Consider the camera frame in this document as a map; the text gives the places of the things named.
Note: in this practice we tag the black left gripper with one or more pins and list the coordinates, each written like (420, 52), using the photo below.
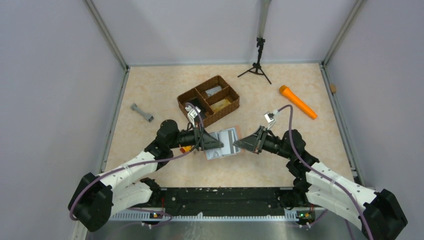
(200, 139)

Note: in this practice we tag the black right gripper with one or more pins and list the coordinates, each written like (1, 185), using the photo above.
(260, 140)

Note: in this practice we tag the brown leather card holder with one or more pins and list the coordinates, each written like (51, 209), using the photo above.
(215, 153)

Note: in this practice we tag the grey credit card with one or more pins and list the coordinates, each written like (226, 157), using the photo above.
(228, 137)

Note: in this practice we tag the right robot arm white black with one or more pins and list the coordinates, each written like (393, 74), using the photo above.
(377, 214)

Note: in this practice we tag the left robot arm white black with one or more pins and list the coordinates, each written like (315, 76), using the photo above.
(99, 196)

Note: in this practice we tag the gold card in basket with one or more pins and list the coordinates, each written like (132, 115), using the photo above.
(219, 105)

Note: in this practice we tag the silver card in basket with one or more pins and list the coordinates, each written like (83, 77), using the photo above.
(210, 92)

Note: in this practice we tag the yellow red toy car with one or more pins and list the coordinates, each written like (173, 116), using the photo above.
(187, 149)

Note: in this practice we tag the brown wicker divided basket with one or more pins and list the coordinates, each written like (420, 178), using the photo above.
(197, 97)

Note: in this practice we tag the orange flashlight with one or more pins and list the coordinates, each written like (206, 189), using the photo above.
(293, 98)

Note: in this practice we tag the grey plastic connector piece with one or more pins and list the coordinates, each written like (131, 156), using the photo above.
(147, 116)

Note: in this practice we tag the black mini tripod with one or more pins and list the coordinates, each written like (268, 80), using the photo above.
(256, 68)

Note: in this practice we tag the small tan block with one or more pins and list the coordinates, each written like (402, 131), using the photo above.
(332, 88)

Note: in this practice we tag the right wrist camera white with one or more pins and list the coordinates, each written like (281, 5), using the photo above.
(270, 117)

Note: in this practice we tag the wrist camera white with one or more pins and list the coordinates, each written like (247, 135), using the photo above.
(270, 117)
(192, 113)

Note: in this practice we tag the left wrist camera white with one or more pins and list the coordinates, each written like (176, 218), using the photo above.
(192, 113)

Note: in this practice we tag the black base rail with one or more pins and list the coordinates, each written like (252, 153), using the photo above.
(231, 202)

